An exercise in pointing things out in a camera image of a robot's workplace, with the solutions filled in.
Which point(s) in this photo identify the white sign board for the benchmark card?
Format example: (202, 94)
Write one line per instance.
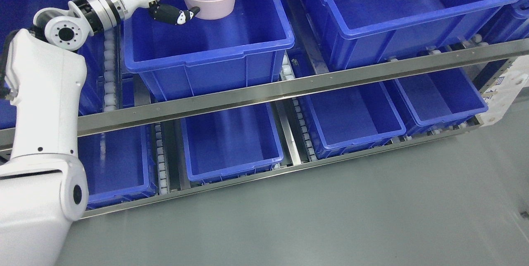
(504, 90)

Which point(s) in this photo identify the steel shelf rack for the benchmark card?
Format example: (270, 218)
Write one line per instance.
(268, 92)

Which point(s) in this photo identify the lower far right blue bin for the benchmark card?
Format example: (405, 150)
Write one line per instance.
(435, 100)

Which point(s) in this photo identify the upper middle blue bin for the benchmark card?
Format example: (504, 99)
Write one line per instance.
(244, 49)

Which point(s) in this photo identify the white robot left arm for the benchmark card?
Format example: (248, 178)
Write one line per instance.
(44, 185)

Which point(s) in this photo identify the lower middle blue bin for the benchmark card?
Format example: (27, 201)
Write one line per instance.
(227, 144)

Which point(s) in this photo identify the far upper right blue bin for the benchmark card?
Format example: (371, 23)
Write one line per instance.
(510, 23)

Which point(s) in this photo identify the lower left blue bin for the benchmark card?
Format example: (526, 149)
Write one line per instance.
(119, 166)

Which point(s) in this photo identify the upper left blue bin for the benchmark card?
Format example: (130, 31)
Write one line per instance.
(100, 91)

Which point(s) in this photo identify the lower right-centre blue bin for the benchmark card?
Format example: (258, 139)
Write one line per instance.
(352, 119)

